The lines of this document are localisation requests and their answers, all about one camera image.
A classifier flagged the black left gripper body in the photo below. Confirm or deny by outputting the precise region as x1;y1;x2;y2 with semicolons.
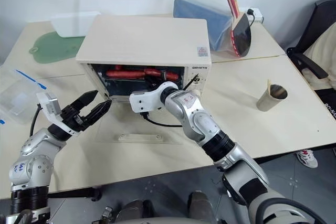
60;104;92;133

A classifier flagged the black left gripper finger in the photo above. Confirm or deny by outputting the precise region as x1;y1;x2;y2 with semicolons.
85;99;112;128
69;90;99;112

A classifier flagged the red sausage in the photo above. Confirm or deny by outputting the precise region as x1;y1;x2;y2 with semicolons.
106;70;145;78
163;71;180;82
143;68;165;76

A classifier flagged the dark metal baking tray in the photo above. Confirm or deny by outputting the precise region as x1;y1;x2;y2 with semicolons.
102;76;158;97

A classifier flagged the glass toaster oven door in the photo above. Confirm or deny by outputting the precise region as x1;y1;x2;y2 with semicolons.
94;97;185;145

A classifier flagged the cream toaster oven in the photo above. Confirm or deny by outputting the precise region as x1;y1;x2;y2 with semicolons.
75;15;212;104

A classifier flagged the green silicone mat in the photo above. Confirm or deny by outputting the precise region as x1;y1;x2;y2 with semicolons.
31;30;86;65

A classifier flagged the blue cloth in plastic bag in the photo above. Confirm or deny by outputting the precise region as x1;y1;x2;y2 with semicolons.
172;0;234;52

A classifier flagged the red black table tennis paddle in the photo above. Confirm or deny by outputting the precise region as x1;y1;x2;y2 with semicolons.
226;0;253;58

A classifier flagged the white translucent plastic box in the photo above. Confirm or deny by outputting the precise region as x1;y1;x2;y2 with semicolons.
50;11;102;38

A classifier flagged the white power strip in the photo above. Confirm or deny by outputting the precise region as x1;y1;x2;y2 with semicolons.
239;7;264;25

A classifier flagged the dark rounded shape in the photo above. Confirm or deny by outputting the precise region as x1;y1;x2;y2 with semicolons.
120;198;156;220
188;190;214;220

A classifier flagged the black office chair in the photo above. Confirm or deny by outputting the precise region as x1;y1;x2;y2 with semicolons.
286;0;336;97

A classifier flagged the beige cushion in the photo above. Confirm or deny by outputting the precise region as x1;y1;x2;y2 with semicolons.
301;27;336;91

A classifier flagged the grey robot torso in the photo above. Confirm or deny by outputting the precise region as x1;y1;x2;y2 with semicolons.
104;216;263;224

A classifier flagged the white and red shoe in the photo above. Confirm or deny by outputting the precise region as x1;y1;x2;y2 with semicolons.
296;148;319;169

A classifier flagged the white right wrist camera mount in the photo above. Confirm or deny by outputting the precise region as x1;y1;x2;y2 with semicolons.
129;81;182;114

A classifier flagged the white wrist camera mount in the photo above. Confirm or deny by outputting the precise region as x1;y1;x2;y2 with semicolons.
36;91;80;137
129;81;182;114

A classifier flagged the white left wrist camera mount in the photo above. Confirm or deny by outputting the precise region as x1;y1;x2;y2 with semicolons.
36;91;80;137

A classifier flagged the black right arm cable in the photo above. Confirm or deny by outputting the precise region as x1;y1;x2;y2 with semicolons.
141;112;185;128

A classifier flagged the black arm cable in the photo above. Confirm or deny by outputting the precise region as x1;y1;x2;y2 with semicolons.
29;102;44;137
141;112;185;128

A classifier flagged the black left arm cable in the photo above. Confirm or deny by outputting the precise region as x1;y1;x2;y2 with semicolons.
29;102;44;137

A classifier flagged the black plug with cable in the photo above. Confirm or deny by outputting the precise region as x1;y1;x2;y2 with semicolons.
246;8;256;27

